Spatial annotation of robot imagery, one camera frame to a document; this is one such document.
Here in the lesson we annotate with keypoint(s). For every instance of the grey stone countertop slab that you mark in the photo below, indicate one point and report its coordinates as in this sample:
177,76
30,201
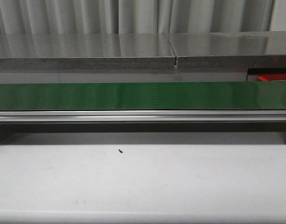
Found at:
238,50
86,52

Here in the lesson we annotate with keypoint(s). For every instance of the right grey stone countertop slab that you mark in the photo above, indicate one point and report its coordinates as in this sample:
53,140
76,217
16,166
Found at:
238,50

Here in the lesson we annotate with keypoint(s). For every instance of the green conveyor belt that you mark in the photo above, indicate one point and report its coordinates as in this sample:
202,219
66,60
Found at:
144,96

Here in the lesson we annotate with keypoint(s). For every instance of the red plastic tray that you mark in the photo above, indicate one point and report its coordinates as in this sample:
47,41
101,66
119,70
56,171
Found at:
272,77

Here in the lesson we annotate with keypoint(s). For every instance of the left grey stone countertop slab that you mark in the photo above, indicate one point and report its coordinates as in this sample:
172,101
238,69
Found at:
86,52

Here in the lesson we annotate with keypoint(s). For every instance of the aluminium conveyor frame rail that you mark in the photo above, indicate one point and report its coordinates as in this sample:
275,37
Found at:
143,116

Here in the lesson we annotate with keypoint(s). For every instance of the grey pleated curtain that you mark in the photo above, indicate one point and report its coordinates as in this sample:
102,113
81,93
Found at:
133,16

